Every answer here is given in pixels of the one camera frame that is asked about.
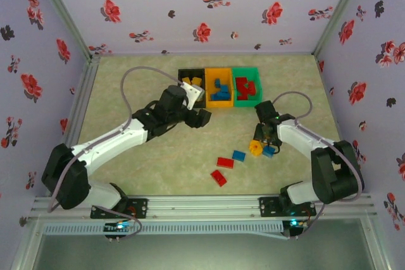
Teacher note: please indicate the yellow lego with red spot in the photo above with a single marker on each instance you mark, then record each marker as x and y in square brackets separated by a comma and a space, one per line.
[255, 148]

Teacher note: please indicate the blue lego brick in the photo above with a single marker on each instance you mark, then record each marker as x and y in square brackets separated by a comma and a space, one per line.
[226, 95]
[268, 153]
[216, 96]
[218, 83]
[225, 88]
[239, 155]

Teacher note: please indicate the yellow lego brick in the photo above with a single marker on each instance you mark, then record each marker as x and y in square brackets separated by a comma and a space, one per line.
[196, 81]
[186, 81]

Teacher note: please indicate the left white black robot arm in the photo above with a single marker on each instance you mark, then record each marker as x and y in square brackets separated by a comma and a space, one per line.
[110, 143]

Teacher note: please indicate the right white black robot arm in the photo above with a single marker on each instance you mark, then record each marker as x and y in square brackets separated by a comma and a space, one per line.
[297, 137]

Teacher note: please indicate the orange plastic bin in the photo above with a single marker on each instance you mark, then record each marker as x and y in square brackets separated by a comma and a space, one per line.
[209, 99]

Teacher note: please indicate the black plastic bin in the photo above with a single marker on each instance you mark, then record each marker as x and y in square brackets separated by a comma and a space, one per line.
[179, 93]

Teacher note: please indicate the green plastic bin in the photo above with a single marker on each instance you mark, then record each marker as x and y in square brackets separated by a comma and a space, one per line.
[260, 93]

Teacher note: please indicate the grey metal sheet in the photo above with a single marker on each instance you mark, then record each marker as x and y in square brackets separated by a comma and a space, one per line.
[202, 254]

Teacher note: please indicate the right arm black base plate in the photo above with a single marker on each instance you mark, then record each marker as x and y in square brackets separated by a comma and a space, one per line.
[267, 206]

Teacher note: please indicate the aluminium side rail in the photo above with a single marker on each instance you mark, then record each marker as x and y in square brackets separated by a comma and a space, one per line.
[83, 99]

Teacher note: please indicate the long aluminium mounting rail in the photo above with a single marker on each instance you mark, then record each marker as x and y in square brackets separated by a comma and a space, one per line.
[202, 206]

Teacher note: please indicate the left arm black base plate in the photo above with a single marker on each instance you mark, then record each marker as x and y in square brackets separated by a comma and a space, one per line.
[140, 208]

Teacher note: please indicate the aluminium corner post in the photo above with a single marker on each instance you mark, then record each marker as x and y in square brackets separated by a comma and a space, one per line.
[65, 14]
[339, 10]

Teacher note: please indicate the aluminium frame bar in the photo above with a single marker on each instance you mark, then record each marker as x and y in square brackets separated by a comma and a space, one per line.
[27, 244]
[377, 244]

